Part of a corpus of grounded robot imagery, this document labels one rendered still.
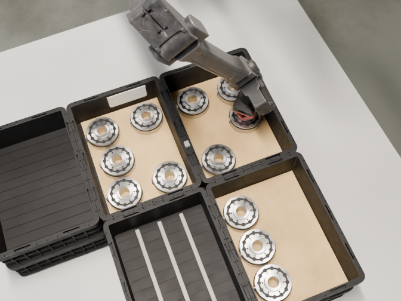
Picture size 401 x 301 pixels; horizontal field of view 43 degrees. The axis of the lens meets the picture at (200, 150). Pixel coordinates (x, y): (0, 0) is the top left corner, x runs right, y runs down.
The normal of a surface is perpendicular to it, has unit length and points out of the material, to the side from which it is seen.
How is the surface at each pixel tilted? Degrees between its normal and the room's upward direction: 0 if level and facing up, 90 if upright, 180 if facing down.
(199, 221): 0
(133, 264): 0
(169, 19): 63
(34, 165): 0
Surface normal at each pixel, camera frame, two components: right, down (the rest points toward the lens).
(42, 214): -0.01, -0.44
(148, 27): 0.07, 0.60
